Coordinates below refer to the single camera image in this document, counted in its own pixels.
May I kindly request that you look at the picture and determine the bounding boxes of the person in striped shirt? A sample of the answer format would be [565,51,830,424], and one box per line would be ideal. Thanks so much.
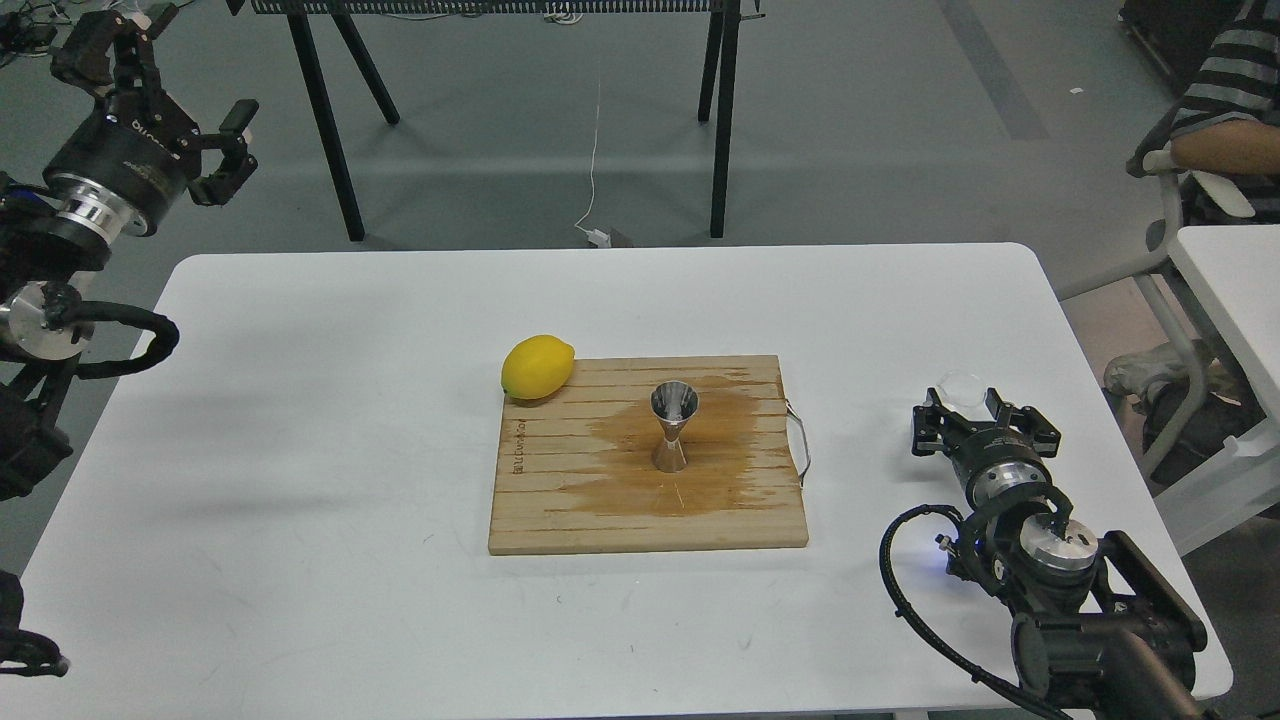
[1132,1,1279,224]

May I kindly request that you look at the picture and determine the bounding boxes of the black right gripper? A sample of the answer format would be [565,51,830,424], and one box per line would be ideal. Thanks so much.
[911,388,1062,509]

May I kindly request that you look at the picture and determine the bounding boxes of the yellow lemon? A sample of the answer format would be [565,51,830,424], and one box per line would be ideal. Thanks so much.
[500,334,575,401]

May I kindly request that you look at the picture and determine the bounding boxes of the clear glass measuring cup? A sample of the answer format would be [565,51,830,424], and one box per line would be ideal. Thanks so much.
[936,370,989,416]

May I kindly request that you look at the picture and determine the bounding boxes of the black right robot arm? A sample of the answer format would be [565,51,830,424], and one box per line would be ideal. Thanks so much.
[878,388,1210,719]

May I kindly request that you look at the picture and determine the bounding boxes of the steel double jigger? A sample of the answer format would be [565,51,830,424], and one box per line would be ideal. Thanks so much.
[650,380,700,473]

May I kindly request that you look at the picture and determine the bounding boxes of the wooden cutting board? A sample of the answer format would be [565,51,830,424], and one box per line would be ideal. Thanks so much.
[488,355,809,556]

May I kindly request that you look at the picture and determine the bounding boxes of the black cables on floor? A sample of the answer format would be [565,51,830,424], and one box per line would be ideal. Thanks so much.
[0,0,201,61]

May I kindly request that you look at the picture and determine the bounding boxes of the black metal frame table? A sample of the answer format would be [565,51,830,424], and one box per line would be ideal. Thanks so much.
[206,1,769,251]

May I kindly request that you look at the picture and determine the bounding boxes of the white office chair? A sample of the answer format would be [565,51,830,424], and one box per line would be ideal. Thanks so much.
[1055,150,1280,556]

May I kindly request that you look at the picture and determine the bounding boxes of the white side table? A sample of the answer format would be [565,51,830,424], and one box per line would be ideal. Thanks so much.
[1167,225,1279,420]

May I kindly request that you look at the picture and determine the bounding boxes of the white cable with plug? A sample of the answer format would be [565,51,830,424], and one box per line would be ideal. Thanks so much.
[573,79,613,249]

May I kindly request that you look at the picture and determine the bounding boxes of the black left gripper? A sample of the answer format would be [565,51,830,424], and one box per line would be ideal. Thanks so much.
[44,3,260,241]

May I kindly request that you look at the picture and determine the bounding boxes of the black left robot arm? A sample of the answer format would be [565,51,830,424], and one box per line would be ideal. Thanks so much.
[1,3,259,500]

